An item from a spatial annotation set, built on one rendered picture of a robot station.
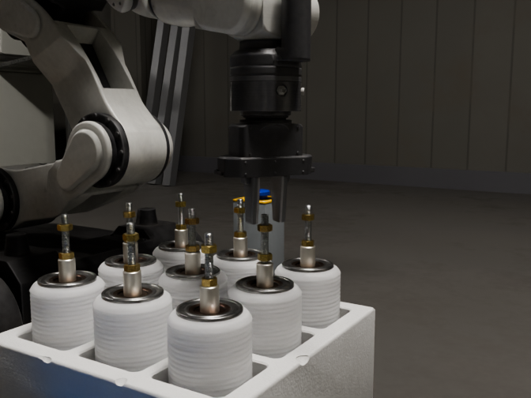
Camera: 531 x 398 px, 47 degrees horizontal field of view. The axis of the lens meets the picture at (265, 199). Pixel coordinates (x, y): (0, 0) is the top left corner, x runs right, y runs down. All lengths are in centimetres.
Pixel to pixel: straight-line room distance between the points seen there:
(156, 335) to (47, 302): 16
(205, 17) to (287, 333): 40
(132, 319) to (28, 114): 415
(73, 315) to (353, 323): 38
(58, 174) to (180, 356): 63
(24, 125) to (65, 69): 355
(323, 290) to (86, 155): 53
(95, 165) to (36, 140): 372
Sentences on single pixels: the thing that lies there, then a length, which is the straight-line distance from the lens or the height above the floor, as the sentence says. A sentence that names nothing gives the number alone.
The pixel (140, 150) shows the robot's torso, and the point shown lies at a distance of 117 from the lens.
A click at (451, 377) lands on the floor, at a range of 119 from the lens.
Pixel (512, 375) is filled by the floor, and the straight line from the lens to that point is 123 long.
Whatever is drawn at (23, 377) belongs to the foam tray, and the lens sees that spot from 85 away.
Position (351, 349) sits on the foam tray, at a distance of 88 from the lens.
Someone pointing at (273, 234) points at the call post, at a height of 25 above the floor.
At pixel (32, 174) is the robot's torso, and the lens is 137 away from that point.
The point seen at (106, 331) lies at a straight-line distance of 75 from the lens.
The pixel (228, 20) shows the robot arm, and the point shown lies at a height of 58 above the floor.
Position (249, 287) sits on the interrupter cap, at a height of 25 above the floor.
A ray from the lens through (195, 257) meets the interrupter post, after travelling 84.
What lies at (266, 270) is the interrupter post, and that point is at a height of 27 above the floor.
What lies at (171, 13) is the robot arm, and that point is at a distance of 88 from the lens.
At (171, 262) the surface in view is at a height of 24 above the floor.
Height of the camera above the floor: 47
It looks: 8 degrees down
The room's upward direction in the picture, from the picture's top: straight up
